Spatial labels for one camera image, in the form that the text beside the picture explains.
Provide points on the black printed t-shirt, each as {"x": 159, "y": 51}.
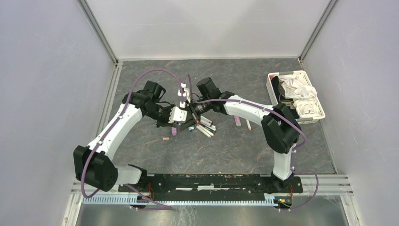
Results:
{"x": 280, "y": 93}

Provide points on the white crumpled cloth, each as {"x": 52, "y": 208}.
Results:
{"x": 304, "y": 95}

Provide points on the white perforated plastic basket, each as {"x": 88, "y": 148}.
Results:
{"x": 302, "y": 120}

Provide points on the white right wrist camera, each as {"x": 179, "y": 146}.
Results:
{"x": 184, "y": 92}

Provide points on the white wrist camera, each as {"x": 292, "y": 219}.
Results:
{"x": 177, "y": 115}
{"x": 184, "y": 92}

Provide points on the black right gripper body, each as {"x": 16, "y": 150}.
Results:
{"x": 197, "y": 108}

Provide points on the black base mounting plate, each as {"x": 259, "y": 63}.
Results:
{"x": 216, "y": 187}

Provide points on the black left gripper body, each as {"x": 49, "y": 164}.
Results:
{"x": 163, "y": 115}

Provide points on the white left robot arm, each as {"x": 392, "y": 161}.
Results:
{"x": 93, "y": 163}

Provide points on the white marker orange tip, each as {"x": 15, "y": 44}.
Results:
{"x": 205, "y": 131}

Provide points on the white acrylic marker peach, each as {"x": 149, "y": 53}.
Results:
{"x": 248, "y": 125}

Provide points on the white marker red tip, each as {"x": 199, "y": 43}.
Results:
{"x": 208, "y": 125}

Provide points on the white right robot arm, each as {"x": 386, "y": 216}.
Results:
{"x": 280, "y": 127}

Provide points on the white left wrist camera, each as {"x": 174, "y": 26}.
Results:
{"x": 177, "y": 115}

